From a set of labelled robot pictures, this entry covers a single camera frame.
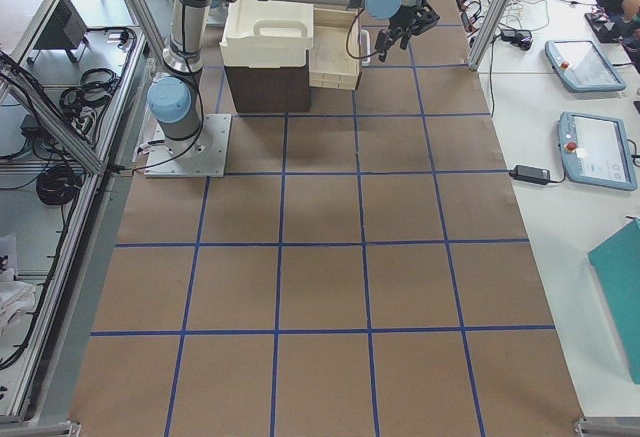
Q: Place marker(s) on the aluminium frame post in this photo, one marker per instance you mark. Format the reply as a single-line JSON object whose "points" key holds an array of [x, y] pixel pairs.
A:
{"points": [[486, 33]]}

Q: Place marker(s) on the white plastic tray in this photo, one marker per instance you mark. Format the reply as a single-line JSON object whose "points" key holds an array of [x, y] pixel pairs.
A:
{"points": [[268, 34]]}

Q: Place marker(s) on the upper teach pendant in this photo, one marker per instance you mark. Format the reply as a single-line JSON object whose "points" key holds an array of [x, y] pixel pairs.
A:
{"points": [[582, 67]]}

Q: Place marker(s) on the cream drawer insert tray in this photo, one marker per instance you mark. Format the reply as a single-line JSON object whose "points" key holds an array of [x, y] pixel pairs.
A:
{"points": [[330, 66]]}

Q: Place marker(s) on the lower teach pendant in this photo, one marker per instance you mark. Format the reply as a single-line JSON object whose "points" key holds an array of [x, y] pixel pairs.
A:
{"points": [[594, 150]]}

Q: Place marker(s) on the black power adapter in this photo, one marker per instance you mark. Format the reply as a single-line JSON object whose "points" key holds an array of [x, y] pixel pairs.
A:
{"points": [[534, 175]]}

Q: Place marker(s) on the white drawer handle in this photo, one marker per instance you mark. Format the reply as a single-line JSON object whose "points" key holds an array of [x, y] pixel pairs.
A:
{"points": [[365, 47]]}

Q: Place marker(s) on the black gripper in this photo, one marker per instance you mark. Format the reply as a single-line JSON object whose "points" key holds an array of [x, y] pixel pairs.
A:
{"points": [[426, 16]]}

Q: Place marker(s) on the teach pendant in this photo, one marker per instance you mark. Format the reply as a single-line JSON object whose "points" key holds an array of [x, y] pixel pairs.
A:
{"points": [[594, 150], [582, 67]]}

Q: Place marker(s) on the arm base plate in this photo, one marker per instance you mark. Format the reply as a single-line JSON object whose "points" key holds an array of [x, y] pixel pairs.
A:
{"points": [[206, 157]]}

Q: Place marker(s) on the dark wooden drawer box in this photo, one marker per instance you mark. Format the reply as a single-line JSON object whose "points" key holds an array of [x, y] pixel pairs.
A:
{"points": [[269, 90]]}

